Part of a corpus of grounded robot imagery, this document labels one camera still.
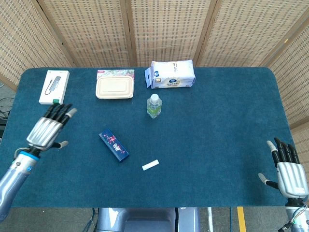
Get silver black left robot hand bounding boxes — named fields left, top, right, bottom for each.
left=26, top=103, right=78, bottom=152

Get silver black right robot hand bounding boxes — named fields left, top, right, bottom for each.
left=257, top=137, right=309, bottom=200

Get blue glasses box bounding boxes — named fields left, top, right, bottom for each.
left=98, top=129, right=130, bottom=163

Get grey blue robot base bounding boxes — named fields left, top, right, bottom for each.
left=96, top=207, right=201, bottom=232

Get white box green stripe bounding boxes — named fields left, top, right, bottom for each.
left=38, top=70, right=70, bottom=106

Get yellow floor tape strip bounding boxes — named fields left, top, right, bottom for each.
left=237, top=206, right=247, bottom=232

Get beige lidded lunch box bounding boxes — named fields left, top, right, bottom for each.
left=95, top=76, right=135, bottom=100

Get teal felt table cloth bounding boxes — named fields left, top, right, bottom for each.
left=0, top=67, right=300, bottom=208

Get floral print flat pack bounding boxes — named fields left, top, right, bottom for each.
left=96, top=69, right=135, bottom=80

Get small folded white paper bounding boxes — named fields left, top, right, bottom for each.
left=141, top=159, right=160, bottom=171

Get clear bottle green label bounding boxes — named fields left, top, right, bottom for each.
left=146, top=93, right=163, bottom=119

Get white tissue paper pack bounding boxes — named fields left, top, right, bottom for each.
left=144, top=59, right=197, bottom=89

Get woven bamboo folding screen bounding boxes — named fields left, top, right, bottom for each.
left=0, top=0, right=309, bottom=167

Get black floor cables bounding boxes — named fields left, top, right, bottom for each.
left=0, top=97, right=15, bottom=119

